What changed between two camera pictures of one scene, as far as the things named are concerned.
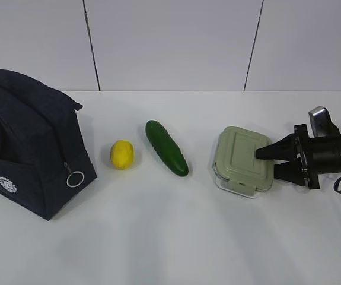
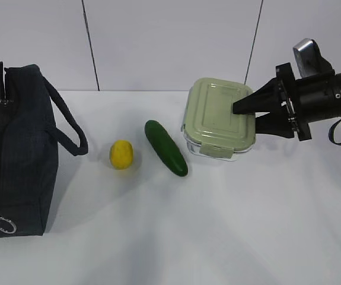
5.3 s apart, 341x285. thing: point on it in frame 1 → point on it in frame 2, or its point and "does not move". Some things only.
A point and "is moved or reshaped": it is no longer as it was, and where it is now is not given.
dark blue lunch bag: [33, 152] is moved or reshaped
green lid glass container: [236, 168] → [210, 128]
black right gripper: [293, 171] → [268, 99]
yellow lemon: [122, 154] does not move
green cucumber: [167, 148] does not move
